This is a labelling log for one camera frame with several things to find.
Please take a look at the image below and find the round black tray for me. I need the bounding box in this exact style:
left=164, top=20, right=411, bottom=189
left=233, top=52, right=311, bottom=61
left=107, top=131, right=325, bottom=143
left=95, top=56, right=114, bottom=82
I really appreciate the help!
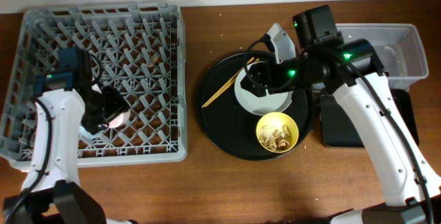
left=195, top=52, right=315, bottom=161

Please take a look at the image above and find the black rectangular bin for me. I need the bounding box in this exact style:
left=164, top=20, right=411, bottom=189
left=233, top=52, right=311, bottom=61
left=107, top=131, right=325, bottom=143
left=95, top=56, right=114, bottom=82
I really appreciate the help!
left=319, top=89, right=420, bottom=148

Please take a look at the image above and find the blue plastic cup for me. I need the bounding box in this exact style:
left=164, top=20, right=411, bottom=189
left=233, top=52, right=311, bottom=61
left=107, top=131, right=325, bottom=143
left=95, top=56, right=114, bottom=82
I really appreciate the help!
left=79, top=125, right=103, bottom=140

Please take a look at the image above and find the lower wooden chopstick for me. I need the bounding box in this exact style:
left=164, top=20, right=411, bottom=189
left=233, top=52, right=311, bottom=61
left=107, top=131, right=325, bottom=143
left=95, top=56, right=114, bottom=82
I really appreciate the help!
left=202, top=58, right=260, bottom=109

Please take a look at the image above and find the wooden chopstick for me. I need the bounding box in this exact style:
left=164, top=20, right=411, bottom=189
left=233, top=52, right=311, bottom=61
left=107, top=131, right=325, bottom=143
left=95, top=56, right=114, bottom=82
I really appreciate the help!
left=206, top=57, right=256, bottom=105
left=202, top=58, right=260, bottom=109

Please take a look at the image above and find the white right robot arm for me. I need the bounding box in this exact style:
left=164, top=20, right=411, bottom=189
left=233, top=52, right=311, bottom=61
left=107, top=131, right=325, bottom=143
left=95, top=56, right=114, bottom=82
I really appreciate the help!
left=235, top=5, right=440, bottom=223

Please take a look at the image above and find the yellow bowl with food scraps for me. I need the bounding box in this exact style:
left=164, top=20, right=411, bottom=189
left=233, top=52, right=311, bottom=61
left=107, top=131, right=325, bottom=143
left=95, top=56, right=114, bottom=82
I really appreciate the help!
left=256, top=112, right=300, bottom=154

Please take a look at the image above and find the grey plastic dishwasher rack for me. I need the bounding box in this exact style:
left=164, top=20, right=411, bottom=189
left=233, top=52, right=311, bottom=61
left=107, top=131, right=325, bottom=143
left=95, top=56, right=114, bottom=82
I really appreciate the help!
left=1, top=3, right=187, bottom=171

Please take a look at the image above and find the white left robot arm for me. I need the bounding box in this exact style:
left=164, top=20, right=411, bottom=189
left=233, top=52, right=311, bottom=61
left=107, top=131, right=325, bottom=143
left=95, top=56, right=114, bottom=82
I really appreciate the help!
left=3, top=47, right=130, bottom=224

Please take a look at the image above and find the pink plastic cup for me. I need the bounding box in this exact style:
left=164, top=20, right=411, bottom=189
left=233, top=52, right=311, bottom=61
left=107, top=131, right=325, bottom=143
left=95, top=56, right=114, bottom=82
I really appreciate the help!
left=108, top=110, right=130, bottom=128

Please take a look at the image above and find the clear plastic waste bin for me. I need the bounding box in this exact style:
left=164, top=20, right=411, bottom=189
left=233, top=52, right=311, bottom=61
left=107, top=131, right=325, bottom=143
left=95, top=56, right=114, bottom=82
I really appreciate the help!
left=322, top=23, right=429, bottom=90

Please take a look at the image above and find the grey round plate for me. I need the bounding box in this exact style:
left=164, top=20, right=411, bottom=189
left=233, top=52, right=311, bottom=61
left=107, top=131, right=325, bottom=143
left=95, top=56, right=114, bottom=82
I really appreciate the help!
left=234, top=69, right=293, bottom=116

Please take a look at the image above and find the upper wooden chopstick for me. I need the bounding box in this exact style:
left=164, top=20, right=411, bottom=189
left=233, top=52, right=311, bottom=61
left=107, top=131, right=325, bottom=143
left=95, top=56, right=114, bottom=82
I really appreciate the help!
left=206, top=57, right=256, bottom=105

